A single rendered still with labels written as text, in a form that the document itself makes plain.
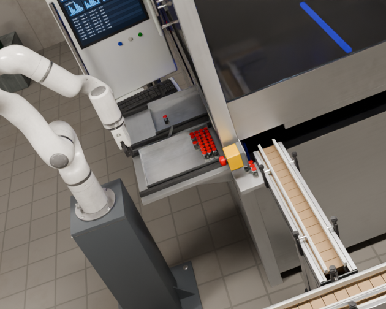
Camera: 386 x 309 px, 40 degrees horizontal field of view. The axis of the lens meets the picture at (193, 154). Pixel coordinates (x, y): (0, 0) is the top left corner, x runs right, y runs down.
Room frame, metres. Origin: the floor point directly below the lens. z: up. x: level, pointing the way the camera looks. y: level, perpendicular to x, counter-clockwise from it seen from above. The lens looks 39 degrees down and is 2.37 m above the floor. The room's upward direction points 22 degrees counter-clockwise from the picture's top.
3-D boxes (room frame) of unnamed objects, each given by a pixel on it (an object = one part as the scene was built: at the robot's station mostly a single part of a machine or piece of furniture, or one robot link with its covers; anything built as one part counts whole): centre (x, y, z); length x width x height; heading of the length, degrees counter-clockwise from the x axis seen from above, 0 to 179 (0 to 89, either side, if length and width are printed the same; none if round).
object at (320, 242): (1.27, -0.29, 0.92); 0.69 x 0.15 x 0.16; 179
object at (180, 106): (2.15, -0.04, 0.90); 0.34 x 0.26 x 0.04; 89
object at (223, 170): (1.99, 0.03, 0.87); 0.70 x 0.48 x 0.02; 179
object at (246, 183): (1.55, -0.19, 0.87); 0.14 x 0.13 x 0.02; 89
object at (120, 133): (1.75, 0.24, 1.18); 0.10 x 0.07 x 0.11; 179
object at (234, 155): (1.56, -0.15, 1.00); 0.08 x 0.07 x 0.07; 89
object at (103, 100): (1.75, 0.24, 1.33); 0.09 x 0.08 x 0.13; 178
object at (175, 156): (1.82, 0.06, 0.90); 0.34 x 0.26 x 0.04; 89
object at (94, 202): (1.76, 0.48, 0.95); 0.19 x 0.19 x 0.18
